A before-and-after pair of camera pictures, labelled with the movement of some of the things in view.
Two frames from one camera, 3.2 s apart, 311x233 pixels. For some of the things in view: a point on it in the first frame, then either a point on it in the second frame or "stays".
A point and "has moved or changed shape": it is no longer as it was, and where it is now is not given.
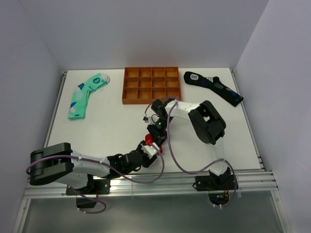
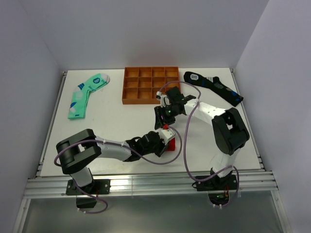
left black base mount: (94, 188) stays
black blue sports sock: (214, 84) stays
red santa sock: (148, 140) has moved or changed shape
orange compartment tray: (143, 85) stays
